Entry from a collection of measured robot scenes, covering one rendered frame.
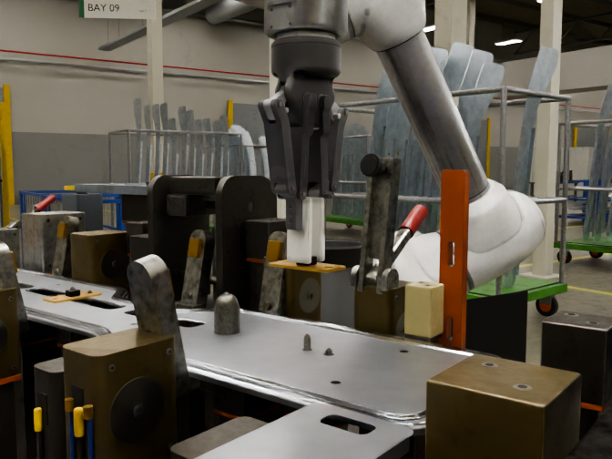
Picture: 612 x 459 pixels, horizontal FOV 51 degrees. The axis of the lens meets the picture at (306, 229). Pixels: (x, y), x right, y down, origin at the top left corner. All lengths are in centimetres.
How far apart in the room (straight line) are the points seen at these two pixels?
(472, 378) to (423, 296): 31
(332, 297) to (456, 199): 319
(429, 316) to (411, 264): 67
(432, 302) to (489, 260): 70
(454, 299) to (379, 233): 13
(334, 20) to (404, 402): 38
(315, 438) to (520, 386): 16
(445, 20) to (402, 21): 763
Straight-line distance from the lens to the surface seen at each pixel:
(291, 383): 62
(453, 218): 77
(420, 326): 77
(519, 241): 146
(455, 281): 78
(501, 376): 47
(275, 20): 69
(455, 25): 887
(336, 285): 392
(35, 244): 139
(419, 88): 131
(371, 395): 59
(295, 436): 51
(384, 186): 82
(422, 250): 144
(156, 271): 61
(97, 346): 60
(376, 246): 82
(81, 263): 126
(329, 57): 68
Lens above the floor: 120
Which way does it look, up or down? 5 degrees down
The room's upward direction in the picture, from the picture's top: straight up
